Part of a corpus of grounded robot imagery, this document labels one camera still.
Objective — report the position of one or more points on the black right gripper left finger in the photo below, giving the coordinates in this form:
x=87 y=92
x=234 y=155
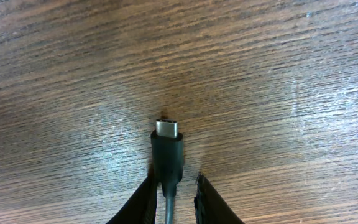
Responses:
x=141 y=206

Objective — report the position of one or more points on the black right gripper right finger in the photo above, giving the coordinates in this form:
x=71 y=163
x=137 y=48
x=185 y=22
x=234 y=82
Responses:
x=210 y=207

